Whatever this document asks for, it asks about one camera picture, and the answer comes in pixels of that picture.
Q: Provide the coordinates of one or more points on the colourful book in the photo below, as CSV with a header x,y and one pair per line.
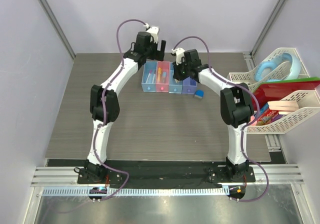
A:
x,y
268,113

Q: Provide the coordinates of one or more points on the red folder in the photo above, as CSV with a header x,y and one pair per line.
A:
x,y
275,91

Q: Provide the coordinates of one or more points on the slotted cable duct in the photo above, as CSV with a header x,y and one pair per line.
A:
x,y
91,191

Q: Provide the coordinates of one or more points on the light blue headphones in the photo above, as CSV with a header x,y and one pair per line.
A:
x,y
268,66

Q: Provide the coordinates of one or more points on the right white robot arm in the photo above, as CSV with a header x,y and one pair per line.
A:
x,y
236,107

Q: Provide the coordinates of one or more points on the green folder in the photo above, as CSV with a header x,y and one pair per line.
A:
x,y
298,80

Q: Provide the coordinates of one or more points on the yellow highlighter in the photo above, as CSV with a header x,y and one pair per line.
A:
x,y
159,74

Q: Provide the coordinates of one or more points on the blue stamp block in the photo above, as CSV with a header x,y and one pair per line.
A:
x,y
199,94

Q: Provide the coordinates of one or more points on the aluminium rail frame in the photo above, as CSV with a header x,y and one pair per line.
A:
x,y
273,174

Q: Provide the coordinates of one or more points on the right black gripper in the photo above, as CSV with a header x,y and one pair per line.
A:
x,y
177,75

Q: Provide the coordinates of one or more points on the blue-capped clear tube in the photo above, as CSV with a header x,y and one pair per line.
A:
x,y
164,77

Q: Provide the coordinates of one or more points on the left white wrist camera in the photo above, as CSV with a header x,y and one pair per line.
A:
x,y
154,31

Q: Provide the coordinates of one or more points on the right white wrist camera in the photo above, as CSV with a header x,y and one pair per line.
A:
x,y
178,53

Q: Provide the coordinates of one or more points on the light blue drawer bin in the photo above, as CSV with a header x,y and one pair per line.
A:
x,y
148,87

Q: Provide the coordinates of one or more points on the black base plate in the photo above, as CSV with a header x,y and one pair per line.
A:
x,y
144,171

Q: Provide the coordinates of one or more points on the white pink-capped marker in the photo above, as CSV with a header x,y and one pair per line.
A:
x,y
149,77

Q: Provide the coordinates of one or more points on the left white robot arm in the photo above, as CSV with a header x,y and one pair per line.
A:
x,y
104,103

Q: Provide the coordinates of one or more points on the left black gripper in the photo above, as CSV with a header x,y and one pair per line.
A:
x,y
157,55

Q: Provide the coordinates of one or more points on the white mesh file rack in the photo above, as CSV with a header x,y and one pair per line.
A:
x,y
308,101

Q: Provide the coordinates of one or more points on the pink drawer bin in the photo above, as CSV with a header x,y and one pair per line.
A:
x,y
165,65

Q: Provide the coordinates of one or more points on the purple drawer bin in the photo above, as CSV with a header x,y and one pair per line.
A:
x,y
189,86

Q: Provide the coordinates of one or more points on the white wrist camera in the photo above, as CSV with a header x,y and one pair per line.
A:
x,y
178,53
154,31

